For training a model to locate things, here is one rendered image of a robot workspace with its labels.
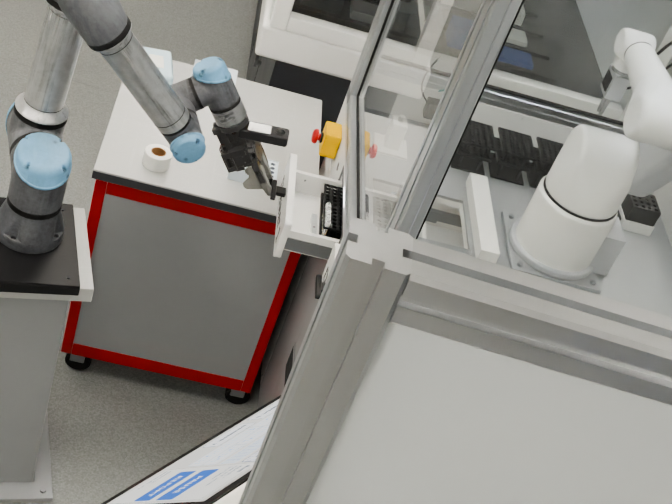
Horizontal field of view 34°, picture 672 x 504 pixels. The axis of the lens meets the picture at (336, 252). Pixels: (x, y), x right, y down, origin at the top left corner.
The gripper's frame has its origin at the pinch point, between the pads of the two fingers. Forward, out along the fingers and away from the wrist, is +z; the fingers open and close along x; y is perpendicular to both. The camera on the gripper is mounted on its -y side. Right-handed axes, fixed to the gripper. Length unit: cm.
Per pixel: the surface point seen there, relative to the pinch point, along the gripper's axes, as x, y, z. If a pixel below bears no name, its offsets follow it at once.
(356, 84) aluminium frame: -39.0, -21.1, 1.4
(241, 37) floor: -238, 56, 73
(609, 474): 166, -64, -79
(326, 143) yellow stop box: -29.4, -9.9, 10.7
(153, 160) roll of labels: -15.1, 30.3, -6.3
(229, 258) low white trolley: -11.2, 22.1, 26.4
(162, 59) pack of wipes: -63, 33, -10
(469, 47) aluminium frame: 51, -57, -50
